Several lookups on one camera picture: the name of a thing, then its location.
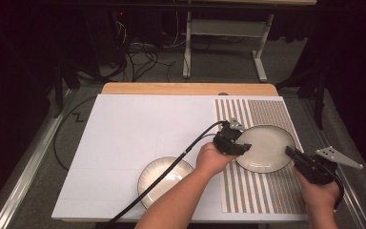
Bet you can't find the black looped floor cable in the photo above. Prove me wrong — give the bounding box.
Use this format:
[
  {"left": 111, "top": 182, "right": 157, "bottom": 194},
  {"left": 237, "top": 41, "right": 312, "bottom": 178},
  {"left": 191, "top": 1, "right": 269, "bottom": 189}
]
[{"left": 52, "top": 94, "right": 98, "bottom": 173}]

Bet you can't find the tangle of black floor cables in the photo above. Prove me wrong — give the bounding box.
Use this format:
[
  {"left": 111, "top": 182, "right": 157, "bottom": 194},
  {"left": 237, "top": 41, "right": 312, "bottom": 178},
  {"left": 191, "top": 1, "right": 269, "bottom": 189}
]
[{"left": 108, "top": 18, "right": 177, "bottom": 83}]

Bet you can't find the beige striped placemat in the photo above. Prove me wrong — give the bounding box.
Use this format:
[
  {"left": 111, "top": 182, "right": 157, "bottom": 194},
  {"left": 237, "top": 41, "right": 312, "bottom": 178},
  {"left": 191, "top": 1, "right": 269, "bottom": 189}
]
[{"left": 214, "top": 98, "right": 308, "bottom": 215}]

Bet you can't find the white board sheet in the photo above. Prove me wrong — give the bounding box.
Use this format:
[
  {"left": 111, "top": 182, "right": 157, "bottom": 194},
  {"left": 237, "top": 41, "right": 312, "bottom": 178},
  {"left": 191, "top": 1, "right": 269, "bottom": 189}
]
[{"left": 51, "top": 94, "right": 309, "bottom": 222}]

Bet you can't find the aluminium floor rail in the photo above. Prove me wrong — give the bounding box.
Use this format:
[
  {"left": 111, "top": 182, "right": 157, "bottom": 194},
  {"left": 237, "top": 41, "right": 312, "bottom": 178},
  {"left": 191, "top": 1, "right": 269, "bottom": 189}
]
[
  {"left": 0, "top": 89, "right": 74, "bottom": 229},
  {"left": 301, "top": 98, "right": 366, "bottom": 229}
]

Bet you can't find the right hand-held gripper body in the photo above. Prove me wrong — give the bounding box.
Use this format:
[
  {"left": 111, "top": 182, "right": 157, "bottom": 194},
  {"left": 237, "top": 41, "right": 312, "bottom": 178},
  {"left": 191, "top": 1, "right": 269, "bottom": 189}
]
[{"left": 294, "top": 145, "right": 364, "bottom": 186}]

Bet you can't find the white ribbed plate dark rim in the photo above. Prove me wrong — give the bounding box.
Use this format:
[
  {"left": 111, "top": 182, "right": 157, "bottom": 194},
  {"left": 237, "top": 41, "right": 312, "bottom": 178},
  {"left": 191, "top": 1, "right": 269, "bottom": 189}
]
[
  {"left": 136, "top": 156, "right": 195, "bottom": 210},
  {"left": 234, "top": 124, "right": 297, "bottom": 175}
]

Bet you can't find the person's left hand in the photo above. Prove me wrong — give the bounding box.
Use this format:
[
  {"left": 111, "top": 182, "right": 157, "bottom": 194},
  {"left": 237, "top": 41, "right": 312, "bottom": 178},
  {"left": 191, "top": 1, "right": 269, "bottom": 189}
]
[{"left": 195, "top": 141, "right": 237, "bottom": 177}]

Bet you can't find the thick black gripper cable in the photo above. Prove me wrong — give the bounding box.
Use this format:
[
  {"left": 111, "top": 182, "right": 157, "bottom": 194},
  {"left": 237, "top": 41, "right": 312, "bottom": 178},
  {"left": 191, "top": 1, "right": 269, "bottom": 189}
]
[{"left": 103, "top": 119, "right": 228, "bottom": 229}]

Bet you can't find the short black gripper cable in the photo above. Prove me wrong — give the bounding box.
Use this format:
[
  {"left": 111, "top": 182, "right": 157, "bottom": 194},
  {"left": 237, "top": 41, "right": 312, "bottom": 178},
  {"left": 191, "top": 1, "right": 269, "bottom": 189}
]
[{"left": 332, "top": 173, "right": 345, "bottom": 211}]

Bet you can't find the black metal stand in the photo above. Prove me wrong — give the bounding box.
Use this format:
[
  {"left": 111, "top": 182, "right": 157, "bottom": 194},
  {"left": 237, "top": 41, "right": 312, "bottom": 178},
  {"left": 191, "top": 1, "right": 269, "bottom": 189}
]
[
  {"left": 298, "top": 63, "right": 328, "bottom": 131},
  {"left": 52, "top": 60, "right": 80, "bottom": 118}
]

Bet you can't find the person's right hand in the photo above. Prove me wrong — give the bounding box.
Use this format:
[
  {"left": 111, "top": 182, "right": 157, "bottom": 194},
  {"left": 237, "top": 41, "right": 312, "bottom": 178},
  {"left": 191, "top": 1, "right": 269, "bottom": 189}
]
[{"left": 294, "top": 166, "right": 341, "bottom": 220}]

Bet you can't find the white metal desk frame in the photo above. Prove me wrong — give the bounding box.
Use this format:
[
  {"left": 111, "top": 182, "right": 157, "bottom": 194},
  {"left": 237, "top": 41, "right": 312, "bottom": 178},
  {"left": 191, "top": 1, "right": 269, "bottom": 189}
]
[{"left": 182, "top": 10, "right": 275, "bottom": 83}]

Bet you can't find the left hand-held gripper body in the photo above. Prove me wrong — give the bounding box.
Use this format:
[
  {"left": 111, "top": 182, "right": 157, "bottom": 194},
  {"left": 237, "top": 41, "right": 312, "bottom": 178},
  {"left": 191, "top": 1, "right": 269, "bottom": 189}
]
[{"left": 213, "top": 117, "right": 246, "bottom": 156}]

